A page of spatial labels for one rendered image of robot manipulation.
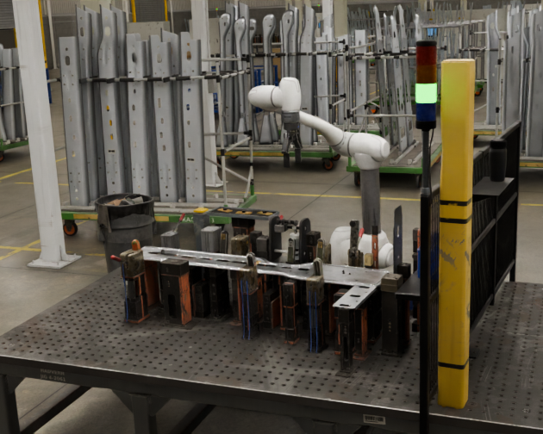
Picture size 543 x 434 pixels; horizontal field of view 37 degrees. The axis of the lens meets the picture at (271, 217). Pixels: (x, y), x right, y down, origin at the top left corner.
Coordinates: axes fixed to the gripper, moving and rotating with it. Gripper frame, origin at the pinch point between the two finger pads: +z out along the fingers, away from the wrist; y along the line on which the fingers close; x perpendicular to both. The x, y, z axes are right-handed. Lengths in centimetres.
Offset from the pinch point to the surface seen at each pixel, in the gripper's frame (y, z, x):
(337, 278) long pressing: 33, 46, 35
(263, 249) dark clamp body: 9.3, 43.4, -13.8
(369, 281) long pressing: 31, 46, 50
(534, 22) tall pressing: -681, -46, 15
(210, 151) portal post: -536, 99, -363
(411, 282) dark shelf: 36, 43, 71
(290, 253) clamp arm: 12.8, 43.1, 3.1
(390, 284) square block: 42, 43, 63
